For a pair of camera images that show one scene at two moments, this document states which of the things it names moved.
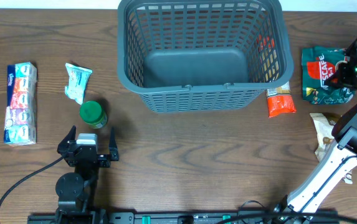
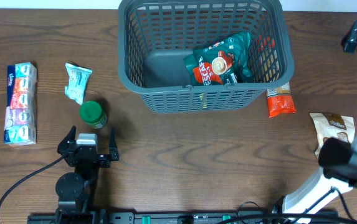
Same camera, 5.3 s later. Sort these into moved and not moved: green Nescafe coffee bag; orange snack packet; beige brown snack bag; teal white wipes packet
Moved: green Nescafe coffee bag
Not moved: orange snack packet; beige brown snack bag; teal white wipes packet
